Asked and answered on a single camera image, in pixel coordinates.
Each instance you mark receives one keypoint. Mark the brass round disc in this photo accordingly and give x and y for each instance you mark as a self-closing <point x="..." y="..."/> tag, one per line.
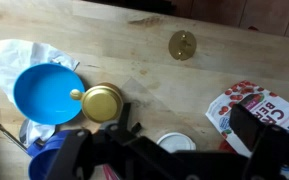
<point x="182" y="45"/>

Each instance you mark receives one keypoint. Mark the white crumpled cloth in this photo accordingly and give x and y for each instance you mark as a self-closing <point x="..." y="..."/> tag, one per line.
<point x="18" y="55"/>

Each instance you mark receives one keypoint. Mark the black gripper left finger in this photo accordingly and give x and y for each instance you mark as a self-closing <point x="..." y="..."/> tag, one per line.
<point x="82" y="151"/>

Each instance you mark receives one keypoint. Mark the light blue plastic bowl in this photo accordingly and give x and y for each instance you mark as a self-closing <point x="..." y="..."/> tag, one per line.
<point x="42" y="93"/>

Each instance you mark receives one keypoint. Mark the dark blue plastic cup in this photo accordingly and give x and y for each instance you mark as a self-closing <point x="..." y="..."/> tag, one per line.
<point x="43" y="155"/>

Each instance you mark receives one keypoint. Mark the gold metal jar lid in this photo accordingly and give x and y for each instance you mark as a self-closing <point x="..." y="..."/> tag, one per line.
<point x="100" y="103"/>

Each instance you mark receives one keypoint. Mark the white round plastic lid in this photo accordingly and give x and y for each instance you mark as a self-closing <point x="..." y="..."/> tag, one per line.
<point x="176" y="141"/>

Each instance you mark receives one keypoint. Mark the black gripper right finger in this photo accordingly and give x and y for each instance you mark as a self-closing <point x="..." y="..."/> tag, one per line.
<point x="268" y="143"/>

